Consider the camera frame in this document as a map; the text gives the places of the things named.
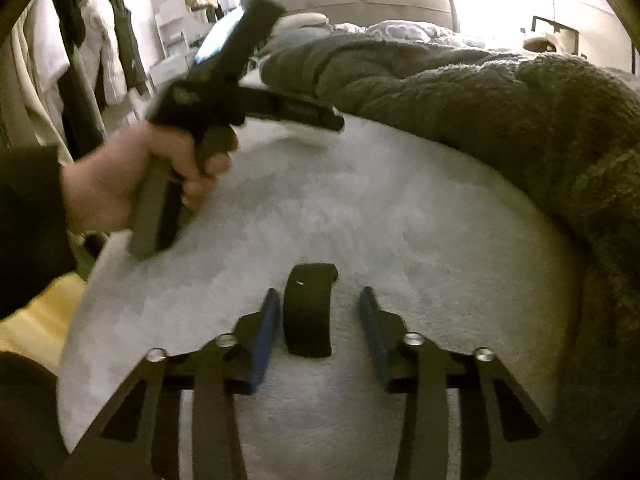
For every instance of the white cat bed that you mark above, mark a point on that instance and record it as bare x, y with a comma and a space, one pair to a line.
542, 42

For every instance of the person's left dark sleeve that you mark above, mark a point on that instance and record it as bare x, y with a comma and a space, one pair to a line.
35, 249

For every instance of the blue white patterned duvet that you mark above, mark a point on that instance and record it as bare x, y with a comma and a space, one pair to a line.
423, 32

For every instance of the dark grey fluffy blanket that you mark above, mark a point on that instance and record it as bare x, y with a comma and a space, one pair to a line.
562, 130

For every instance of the black hanging garment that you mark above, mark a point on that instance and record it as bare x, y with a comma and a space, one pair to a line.
82, 122

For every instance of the dark green hanging garment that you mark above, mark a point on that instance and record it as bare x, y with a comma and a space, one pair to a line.
128, 48

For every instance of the beige hanging coat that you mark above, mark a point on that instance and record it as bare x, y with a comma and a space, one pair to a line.
33, 59

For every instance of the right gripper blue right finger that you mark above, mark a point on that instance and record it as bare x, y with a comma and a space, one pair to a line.
370, 315

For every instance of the person's left hand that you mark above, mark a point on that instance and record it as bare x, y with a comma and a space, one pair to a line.
99, 191

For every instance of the white vanity dresser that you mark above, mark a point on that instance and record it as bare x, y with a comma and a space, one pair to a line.
181, 26

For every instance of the grey bed mattress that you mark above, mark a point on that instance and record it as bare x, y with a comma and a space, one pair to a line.
452, 247

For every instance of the cream pillow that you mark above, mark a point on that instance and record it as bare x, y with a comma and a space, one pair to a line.
300, 20

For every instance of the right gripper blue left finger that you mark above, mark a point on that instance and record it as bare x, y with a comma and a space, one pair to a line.
266, 335

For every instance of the black chair frame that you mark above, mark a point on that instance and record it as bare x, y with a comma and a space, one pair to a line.
562, 38

